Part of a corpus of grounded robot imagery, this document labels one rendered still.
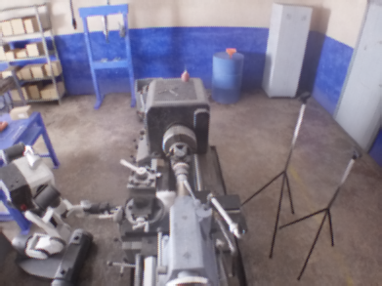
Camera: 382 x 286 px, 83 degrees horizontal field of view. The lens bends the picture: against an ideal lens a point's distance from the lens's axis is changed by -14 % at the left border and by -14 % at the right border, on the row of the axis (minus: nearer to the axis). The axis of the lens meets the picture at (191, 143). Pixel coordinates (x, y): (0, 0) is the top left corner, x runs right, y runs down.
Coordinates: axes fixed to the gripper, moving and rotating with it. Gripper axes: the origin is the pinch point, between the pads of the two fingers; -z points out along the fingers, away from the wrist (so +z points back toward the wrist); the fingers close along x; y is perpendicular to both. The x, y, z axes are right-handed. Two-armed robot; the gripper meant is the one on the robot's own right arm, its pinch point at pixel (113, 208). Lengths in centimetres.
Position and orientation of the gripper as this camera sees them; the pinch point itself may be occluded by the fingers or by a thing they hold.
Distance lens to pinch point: 198.9
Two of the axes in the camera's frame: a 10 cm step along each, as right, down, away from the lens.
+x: 0.1, -7.2, -7.0
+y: -0.7, -7.0, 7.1
